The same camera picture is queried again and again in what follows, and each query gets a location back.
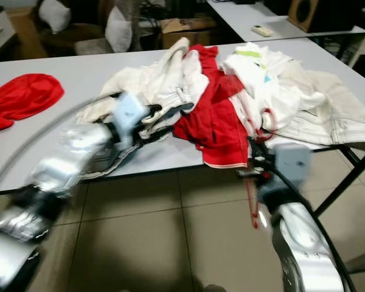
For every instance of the white pillow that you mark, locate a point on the white pillow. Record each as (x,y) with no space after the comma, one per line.
(118,31)
(53,16)

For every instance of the wooden speaker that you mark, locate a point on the wooden speaker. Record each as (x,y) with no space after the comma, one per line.
(306,13)

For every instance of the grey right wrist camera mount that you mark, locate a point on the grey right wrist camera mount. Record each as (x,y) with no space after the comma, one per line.
(292,161)

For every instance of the long white table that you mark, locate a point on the long white table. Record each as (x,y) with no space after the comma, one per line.
(243,15)

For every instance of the white table black legs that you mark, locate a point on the white table black legs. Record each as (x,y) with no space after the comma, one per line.
(61,152)

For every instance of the cream striped garment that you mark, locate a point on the cream striped garment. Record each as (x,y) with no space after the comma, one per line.
(322,103)

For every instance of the white drawer cabinet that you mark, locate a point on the white drawer cabinet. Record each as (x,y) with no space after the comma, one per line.
(0,33)

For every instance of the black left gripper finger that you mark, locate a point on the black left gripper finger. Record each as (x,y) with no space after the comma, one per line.
(170,109)
(155,136)

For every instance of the flat cardboard box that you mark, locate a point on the flat cardboard box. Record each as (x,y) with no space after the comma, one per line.
(187,33)

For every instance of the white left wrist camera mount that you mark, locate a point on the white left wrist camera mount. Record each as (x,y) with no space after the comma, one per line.
(129,112)

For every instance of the white remote control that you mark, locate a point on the white remote control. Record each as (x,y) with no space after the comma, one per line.
(263,30)

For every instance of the white garment green label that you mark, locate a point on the white garment green label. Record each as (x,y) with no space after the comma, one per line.
(255,79)

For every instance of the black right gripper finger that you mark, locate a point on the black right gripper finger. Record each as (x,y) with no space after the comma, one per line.
(249,173)
(255,147)

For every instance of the red garment cream hem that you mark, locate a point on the red garment cream hem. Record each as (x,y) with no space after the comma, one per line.
(213,128)

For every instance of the off-white seamed garment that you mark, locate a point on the off-white seamed garment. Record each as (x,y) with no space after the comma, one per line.
(164,73)

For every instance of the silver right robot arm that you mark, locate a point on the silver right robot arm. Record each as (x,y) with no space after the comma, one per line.
(304,243)

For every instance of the brown chair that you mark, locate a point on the brown chair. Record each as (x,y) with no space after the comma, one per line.
(73,38)

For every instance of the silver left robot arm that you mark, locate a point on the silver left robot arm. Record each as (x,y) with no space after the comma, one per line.
(85,152)

